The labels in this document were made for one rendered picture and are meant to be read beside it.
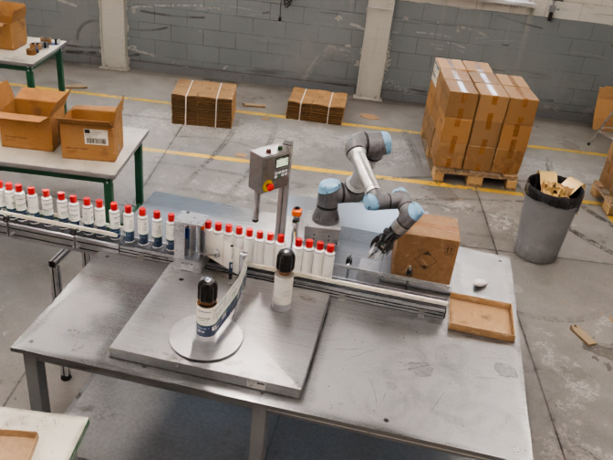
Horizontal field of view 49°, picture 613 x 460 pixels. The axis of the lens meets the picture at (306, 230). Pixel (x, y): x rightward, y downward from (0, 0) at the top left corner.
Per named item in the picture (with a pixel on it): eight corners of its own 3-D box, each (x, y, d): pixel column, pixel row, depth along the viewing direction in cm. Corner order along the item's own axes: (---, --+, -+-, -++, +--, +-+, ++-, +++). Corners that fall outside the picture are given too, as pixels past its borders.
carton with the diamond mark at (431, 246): (389, 277, 344) (399, 232, 330) (390, 253, 365) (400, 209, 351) (449, 287, 342) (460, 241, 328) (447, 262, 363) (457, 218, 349)
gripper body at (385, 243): (372, 247, 309) (389, 230, 303) (374, 238, 317) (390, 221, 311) (385, 256, 310) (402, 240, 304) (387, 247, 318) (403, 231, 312)
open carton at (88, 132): (54, 164, 431) (48, 109, 413) (75, 134, 475) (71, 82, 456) (115, 169, 434) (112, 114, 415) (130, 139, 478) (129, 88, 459)
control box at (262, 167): (247, 186, 320) (250, 150, 310) (275, 178, 331) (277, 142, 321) (261, 195, 314) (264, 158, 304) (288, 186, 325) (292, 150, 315)
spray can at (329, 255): (319, 282, 329) (325, 246, 319) (321, 276, 333) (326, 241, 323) (330, 284, 328) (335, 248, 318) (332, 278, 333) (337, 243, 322)
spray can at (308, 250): (299, 277, 330) (303, 242, 320) (301, 272, 335) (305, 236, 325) (310, 279, 330) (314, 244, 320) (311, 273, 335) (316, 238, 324)
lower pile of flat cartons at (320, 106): (285, 118, 757) (286, 99, 746) (291, 102, 804) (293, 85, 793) (342, 126, 753) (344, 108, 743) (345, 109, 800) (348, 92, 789)
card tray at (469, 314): (448, 329, 315) (450, 322, 313) (449, 297, 337) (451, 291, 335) (514, 342, 311) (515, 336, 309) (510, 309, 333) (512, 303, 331)
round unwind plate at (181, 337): (157, 353, 274) (157, 350, 273) (184, 309, 300) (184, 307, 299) (230, 369, 270) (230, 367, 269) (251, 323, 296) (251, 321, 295)
